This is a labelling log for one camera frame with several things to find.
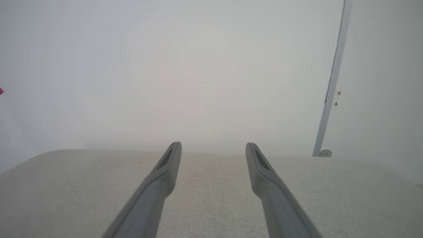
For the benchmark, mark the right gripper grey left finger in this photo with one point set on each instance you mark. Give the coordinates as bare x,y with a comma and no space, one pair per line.
148,201

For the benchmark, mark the grey fabric sofa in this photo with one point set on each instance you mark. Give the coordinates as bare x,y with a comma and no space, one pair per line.
211,198

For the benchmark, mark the white grey metal post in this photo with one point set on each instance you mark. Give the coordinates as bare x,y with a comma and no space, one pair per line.
329,99

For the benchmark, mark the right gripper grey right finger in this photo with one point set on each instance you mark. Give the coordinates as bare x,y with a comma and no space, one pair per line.
281,205

